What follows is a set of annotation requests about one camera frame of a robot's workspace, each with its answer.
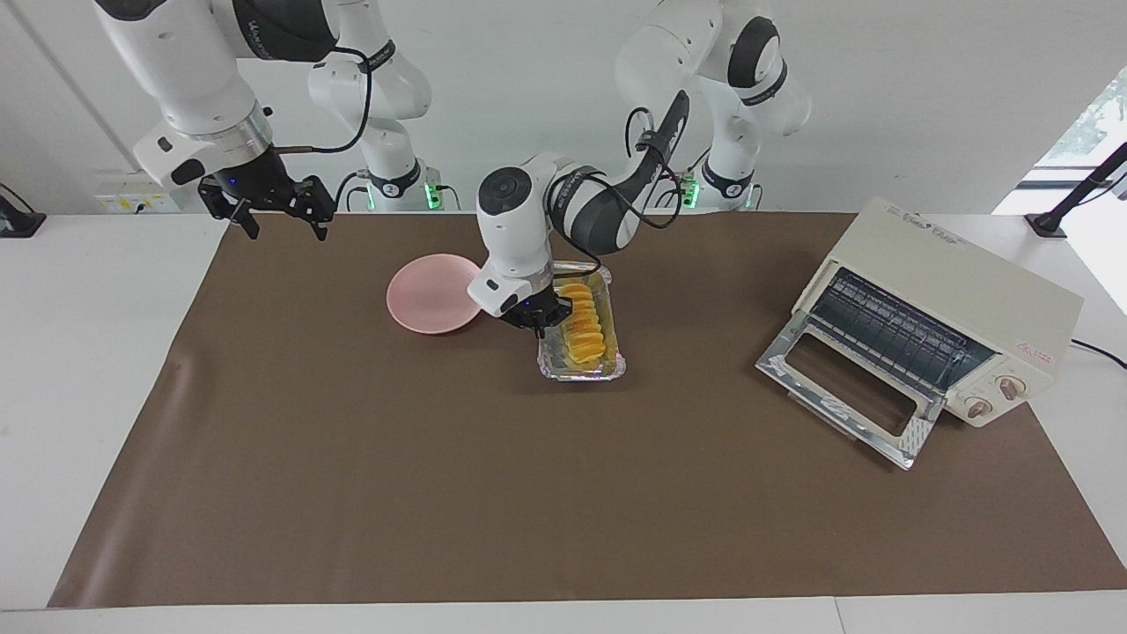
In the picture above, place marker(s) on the white wall power socket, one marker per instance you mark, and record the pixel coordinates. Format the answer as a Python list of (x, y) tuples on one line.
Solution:
[(141, 194)]

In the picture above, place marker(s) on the aluminium foil tray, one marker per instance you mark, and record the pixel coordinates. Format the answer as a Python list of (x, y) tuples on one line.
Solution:
[(607, 365)]

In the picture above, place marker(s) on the glass oven door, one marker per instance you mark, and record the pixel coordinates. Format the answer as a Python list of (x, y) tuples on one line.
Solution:
[(845, 414)]

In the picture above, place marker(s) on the bright window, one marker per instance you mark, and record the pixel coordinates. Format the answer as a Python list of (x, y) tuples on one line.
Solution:
[(1092, 132)]

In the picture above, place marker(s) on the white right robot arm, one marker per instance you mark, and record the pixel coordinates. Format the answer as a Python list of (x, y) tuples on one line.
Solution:
[(194, 79)]

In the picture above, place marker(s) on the black angled pole stand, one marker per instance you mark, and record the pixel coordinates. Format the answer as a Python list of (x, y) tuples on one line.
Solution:
[(1070, 198)]

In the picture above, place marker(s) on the pink round plate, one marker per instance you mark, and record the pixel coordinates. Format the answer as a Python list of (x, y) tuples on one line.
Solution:
[(431, 295)]

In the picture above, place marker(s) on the golden bread loaf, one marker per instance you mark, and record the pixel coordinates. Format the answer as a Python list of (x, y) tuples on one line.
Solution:
[(585, 330)]

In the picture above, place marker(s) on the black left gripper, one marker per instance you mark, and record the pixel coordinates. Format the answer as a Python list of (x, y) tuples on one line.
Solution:
[(533, 310)]

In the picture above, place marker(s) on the brown table mat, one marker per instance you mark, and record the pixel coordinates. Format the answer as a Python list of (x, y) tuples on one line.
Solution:
[(563, 493)]

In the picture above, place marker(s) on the small black clamp stand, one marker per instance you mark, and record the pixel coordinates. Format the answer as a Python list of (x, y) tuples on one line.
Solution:
[(16, 220)]

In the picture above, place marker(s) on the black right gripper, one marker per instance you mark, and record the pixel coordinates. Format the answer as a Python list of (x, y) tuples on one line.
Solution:
[(254, 180)]

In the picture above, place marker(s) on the cream toaster oven body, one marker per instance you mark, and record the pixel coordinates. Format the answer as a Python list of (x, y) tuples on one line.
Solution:
[(986, 291)]

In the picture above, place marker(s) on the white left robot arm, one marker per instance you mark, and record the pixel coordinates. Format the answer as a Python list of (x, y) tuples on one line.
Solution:
[(515, 229)]

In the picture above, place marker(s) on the beige oven knob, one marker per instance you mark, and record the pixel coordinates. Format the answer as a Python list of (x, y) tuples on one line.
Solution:
[(1012, 387), (978, 408)]

